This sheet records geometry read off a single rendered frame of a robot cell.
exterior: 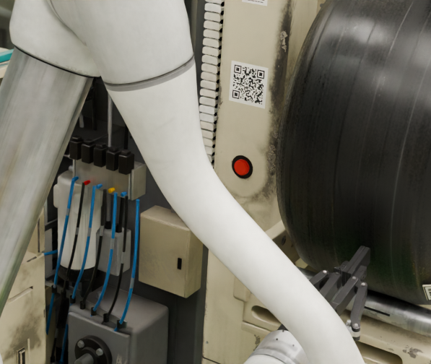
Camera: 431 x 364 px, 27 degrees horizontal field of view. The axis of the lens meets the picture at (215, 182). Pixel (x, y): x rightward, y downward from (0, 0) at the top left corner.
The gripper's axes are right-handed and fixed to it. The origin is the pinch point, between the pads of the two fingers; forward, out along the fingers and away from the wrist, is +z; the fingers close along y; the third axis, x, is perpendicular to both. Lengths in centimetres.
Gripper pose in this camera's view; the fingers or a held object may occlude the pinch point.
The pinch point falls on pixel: (356, 266)
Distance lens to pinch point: 139.8
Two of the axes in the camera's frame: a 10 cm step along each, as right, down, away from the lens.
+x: 0.7, 8.2, 5.7
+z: 5.2, -5.1, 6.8
